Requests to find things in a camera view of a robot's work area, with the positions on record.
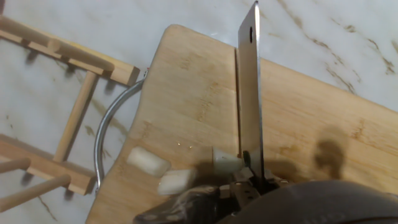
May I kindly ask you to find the wooden cutting board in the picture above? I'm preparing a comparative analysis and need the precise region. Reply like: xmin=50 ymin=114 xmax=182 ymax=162
xmin=85 ymin=24 xmax=398 ymax=224

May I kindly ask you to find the white marble pattern mat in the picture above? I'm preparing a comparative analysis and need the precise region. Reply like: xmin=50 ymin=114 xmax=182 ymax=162
xmin=0 ymin=0 xmax=398 ymax=224

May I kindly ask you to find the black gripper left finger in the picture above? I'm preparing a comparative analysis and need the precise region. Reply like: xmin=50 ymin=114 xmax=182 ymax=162
xmin=229 ymin=167 xmax=261 ymax=205

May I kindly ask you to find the wooden peg knife rack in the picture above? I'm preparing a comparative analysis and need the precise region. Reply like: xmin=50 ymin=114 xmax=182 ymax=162
xmin=0 ymin=15 xmax=141 ymax=213

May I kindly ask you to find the steel cleaver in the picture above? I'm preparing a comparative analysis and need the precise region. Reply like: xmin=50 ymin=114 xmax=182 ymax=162
xmin=238 ymin=1 xmax=266 ymax=182

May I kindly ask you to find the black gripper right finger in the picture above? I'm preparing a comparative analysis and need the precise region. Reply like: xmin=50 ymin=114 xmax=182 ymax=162
xmin=262 ymin=174 xmax=290 ymax=190

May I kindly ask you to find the cut white scallion piece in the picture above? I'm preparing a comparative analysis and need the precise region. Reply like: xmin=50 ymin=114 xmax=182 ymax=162
xmin=126 ymin=146 xmax=172 ymax=178
xmin=157 ymin=169 xmax=197 ymax=196

